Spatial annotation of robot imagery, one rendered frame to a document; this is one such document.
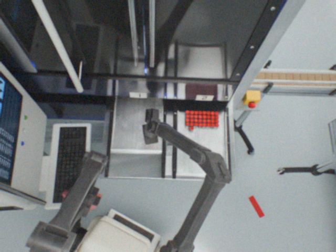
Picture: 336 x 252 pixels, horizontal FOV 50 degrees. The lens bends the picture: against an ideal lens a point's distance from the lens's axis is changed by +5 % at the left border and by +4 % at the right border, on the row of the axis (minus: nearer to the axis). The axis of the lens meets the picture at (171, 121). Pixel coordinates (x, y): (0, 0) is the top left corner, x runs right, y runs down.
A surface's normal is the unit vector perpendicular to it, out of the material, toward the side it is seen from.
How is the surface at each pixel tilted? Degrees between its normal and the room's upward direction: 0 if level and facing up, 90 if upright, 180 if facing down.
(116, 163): 0
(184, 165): 0
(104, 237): 42
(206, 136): 0
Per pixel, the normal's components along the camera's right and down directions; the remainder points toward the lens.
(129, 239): 0.35, -0.81
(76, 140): 0.06, -0.33
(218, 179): 0.44, 0.47
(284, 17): -0.02, 0.94
